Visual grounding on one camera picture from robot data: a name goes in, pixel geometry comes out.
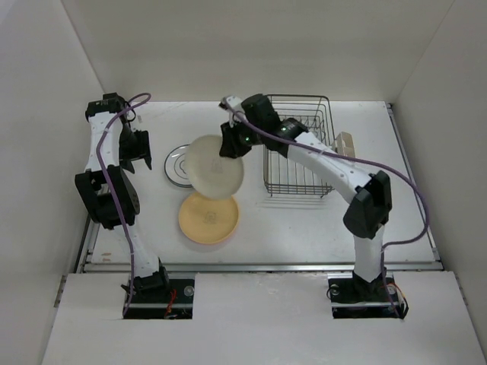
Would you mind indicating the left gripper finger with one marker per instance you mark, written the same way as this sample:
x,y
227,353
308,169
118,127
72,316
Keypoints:
x,y
128,165
148,161

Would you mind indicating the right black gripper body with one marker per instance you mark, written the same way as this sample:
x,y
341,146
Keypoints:
x,y
251,139

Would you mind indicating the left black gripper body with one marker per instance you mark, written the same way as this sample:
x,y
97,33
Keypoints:
x,y
132,144

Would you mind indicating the grey patterned plate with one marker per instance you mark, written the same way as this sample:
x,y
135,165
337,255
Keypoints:
x,y
174,168

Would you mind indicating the cream white plate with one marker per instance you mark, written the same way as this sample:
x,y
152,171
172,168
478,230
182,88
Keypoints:
x,y
211,175

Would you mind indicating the tan yellow plate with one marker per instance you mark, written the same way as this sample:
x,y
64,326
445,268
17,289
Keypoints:
x,y
207,221

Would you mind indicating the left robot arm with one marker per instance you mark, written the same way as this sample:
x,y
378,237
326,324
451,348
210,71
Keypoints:
x,y
108,194

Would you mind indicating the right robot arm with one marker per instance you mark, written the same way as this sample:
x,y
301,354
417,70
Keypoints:
x,y
368,195

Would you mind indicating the beige cutlery holder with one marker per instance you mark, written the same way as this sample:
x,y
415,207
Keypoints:
x,y
344,145

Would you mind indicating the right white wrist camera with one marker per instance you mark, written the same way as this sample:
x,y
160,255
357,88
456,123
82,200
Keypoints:
x,y
230,103

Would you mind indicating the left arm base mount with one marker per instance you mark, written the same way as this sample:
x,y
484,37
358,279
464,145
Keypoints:
x,y
175,304

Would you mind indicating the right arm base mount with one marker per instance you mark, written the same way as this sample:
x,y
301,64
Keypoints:
x,y
353,298

